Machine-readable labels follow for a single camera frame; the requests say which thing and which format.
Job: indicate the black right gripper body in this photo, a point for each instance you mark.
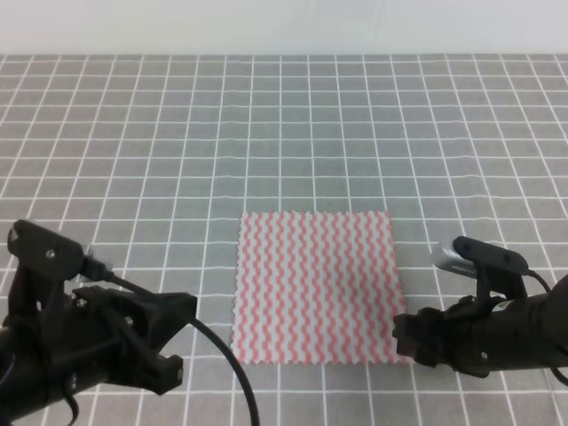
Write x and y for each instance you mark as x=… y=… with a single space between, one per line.
x=432 y=337

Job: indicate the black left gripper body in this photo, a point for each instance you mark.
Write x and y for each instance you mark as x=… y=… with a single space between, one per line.
x=116 y=337

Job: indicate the pink white wavy towel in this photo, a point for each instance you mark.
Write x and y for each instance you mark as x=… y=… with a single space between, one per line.
x=316 y=288

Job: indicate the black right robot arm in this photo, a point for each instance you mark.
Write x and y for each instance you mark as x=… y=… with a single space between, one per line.
x=528 y=333

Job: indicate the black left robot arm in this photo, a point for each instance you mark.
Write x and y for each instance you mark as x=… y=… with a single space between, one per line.
x=23 y=389

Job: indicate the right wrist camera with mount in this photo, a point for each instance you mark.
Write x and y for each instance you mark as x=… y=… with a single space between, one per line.
x=495 y=269

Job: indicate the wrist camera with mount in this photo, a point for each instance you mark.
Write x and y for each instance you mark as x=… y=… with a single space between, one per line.
x=46 y=261
x=495 y=269

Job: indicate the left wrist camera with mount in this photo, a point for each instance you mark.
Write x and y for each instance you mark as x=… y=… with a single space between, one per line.
x=46 y=261

